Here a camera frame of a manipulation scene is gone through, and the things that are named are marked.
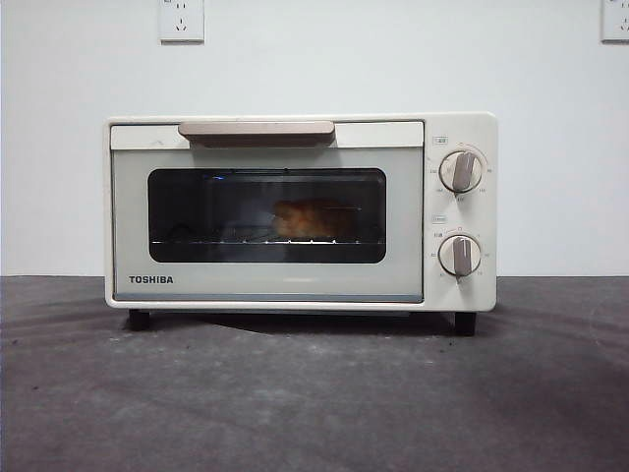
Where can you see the golden brown bread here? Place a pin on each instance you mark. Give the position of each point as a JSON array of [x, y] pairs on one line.
[[309, 218]]

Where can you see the black oven foot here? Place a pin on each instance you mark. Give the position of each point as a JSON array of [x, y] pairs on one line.
[[465, 324], [139, 319]]

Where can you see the cream toaster oven body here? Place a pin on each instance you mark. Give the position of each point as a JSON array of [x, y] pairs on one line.
[[484, 142]]

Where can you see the small cream timer knob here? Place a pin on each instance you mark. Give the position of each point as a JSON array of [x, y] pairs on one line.
[[460, 255]]

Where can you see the dark grey felt table cloth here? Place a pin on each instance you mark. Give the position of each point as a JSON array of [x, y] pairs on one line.
[[314, 393]]

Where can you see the large cream temperature knob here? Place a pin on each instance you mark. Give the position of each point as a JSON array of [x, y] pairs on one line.
[[461, 172]]

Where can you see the white wall socket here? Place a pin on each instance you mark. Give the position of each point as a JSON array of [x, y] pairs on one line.
[[616, 22], [181, 22]]

